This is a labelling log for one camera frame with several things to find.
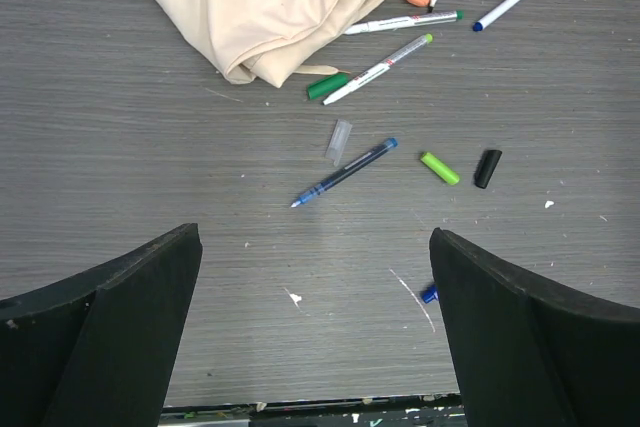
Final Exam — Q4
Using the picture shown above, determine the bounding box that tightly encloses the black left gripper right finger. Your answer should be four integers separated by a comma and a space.
429, 229, 639, 426

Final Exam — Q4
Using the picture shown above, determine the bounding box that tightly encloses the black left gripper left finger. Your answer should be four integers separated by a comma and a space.
1, 223, 203, 426

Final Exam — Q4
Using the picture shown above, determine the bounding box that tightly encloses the black pen cap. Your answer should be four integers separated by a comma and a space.
474, 149, 502, 189

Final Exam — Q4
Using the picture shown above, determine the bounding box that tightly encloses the blue transparent gel pen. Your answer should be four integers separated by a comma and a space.
290, 137, 398, 208

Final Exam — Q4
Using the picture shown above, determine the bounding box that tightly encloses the clear plastic pen cap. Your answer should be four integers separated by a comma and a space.
325, 119, 352, 166

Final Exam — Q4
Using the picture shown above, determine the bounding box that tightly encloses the small blue pen cap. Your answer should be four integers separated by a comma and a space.
421, 284, 439, 304

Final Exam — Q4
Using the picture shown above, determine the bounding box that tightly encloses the lime green pen cap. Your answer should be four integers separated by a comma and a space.
420, 152, 460, 185

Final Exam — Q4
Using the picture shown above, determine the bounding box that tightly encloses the dark green pen cap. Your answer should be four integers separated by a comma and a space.
307, 72, 350, 100

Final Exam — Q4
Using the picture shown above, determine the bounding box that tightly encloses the white marker lime end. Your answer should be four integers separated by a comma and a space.
323, 33, 433, 105

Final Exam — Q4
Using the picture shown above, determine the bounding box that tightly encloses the white marker blue end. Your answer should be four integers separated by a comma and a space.
472, 0, 522, 32

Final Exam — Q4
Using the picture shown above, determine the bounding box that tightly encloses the white marker dark green end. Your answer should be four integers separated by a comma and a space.
344, 10, 464, 35

